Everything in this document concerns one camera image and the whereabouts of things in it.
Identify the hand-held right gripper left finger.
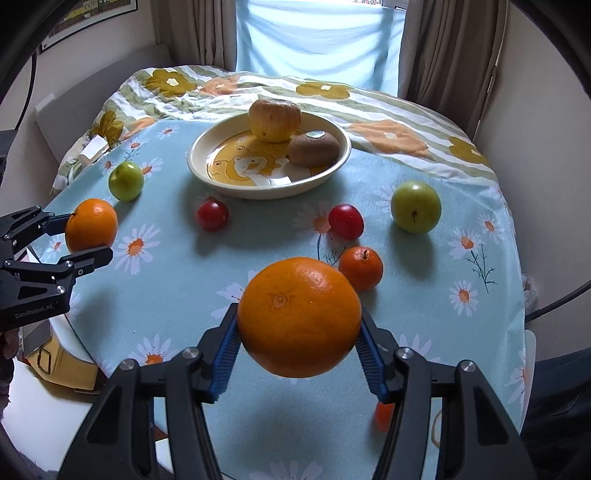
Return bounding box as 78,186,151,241
58,302,243,480

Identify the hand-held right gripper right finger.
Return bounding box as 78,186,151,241
355,305,536,480

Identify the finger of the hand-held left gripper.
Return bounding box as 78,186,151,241
0,206,77,254
0,246,114,301

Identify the medium orange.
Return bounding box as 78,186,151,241
65,198,119,253

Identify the small mandarin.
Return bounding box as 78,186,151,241
338,246,384,291
375,402,397,432

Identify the large orange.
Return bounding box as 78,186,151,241
238,257,363,379

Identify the green apple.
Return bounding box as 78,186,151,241
108,161,145,203
391,181,443,234

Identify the cream bear print plate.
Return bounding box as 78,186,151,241
187,112,352,200

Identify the person's left hand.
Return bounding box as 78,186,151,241
0,330,21,361

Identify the yellow box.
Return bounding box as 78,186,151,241
23,331,101,396

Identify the light blue daisy tablecloth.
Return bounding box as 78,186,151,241
44,117,529,480

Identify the white blanket tag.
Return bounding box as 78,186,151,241
81,136,110,163

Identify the clear plastic bag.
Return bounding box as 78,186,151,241
521,274,539,306

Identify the dark blue cloth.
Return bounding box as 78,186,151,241
525,348,591,464

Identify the brown kiwi with sticker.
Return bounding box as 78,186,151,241
287,130,341,167

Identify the wrinkled yellow apple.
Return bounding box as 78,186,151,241
248,98,302,143

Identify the beige curtain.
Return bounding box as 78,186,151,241
172,0,238,71
399,0,507,134

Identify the striped floral blanket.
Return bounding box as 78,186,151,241
51,65,502,195

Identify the light blue window cloth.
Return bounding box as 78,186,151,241
235,0,410,93

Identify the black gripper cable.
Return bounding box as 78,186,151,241
13,46,41,136

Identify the framed wall poster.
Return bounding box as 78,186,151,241
38,0,139,55

